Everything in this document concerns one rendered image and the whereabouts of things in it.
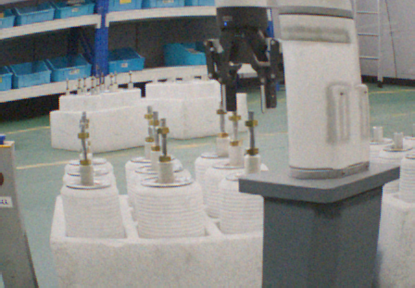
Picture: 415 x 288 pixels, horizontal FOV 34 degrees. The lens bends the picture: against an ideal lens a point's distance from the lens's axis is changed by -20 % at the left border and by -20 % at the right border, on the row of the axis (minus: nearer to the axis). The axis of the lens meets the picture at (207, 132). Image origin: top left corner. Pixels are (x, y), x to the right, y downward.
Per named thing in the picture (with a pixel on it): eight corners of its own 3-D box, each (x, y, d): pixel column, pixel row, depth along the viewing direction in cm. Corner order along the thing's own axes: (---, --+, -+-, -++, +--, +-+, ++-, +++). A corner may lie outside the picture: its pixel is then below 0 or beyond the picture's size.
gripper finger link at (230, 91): (235, 83, 116) (237, 110, 116) (232, 83, 116) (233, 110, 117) (225, 84, 114) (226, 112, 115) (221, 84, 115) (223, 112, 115)
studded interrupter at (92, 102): (106, 133, 355) (106, 73, 353) (97, 136, 347) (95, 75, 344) (91, 133, 359) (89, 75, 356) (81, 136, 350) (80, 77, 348)
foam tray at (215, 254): (304, 322, 111) (313, 226, 109) (72, 334, 105) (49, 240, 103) (259, 270, 149) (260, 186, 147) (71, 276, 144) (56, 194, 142)
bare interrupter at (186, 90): (181, 120, 397) (179, 77, 395) (199, 120, 394) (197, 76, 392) (172, 123, 389) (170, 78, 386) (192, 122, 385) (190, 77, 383)
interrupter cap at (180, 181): (194, 189, 109) (194, 183, 109) (139, 190, 109) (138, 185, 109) (194, 180, 117) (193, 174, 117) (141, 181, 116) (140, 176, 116)
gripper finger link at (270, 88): (261, 71, 110) (263, 108, 110) (278, 71, 108) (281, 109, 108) (268, 70, 111) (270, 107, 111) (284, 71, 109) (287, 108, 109)
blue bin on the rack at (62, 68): (35, 84, 623) (35, 60, 620) (67, 79, 646) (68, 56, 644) (56, 82, 584) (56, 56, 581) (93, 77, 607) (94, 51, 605)
